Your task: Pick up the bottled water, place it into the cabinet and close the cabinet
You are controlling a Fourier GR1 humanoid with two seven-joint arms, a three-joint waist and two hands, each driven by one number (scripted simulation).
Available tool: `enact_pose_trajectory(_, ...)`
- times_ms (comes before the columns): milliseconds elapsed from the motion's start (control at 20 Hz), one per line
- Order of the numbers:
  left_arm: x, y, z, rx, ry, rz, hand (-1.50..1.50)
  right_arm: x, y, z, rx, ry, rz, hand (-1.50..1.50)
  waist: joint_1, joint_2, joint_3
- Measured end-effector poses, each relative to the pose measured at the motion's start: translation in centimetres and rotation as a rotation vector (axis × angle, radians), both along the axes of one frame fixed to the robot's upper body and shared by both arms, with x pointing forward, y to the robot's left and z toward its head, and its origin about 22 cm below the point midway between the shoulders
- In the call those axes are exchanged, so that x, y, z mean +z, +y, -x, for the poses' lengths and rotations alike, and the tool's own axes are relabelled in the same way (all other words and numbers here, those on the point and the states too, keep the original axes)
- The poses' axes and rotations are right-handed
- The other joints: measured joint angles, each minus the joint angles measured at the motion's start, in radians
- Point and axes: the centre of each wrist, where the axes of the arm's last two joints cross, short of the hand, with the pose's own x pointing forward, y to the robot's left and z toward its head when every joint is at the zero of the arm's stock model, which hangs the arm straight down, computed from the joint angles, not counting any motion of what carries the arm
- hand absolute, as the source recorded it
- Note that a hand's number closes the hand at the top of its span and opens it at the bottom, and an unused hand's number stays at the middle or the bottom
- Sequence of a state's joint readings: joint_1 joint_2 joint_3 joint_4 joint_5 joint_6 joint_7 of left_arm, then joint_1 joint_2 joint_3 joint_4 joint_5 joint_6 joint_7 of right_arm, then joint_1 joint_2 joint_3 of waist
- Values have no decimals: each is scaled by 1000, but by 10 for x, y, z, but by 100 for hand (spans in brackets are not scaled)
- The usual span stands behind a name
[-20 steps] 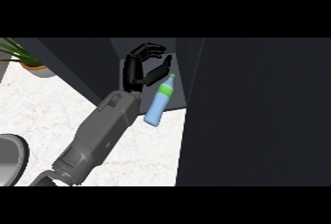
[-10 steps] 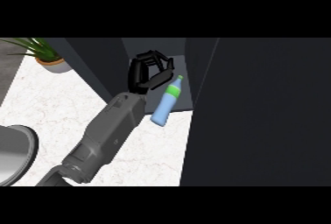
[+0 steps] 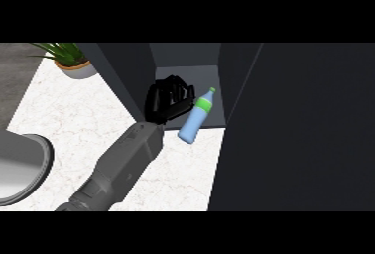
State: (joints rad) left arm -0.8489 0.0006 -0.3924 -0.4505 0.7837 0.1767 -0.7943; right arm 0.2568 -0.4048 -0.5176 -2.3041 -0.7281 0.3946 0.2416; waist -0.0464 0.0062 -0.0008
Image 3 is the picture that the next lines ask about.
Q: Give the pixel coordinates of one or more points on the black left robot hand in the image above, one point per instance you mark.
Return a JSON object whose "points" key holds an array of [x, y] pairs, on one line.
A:
{"points": [[168, 99]]}

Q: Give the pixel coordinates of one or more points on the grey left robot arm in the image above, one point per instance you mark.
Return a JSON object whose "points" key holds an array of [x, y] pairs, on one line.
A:
{"points": [[124, 158]]}

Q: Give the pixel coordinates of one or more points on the dark grey cabinet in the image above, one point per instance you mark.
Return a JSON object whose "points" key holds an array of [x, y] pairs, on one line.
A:
{"points": [[127, 72]]}

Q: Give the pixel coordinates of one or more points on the dark grey cabinet door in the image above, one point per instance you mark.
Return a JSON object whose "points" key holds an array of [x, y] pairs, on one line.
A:
{"points": [[302, 132]]}

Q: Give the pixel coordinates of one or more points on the blue bottle with green band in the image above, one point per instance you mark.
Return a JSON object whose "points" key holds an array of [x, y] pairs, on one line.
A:
{"points": [[196, 117]]}

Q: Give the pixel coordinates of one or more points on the grey plant pot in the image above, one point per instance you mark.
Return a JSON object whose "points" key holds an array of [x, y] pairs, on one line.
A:
{"points": [[78, 71]]}

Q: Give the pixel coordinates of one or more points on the green leafy plant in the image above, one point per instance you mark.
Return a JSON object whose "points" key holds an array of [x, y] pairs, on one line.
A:
{"points": [[68, 53]]}

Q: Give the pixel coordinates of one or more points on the grey round basin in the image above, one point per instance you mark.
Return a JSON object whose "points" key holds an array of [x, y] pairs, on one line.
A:
{"points": [[19, 165]]}

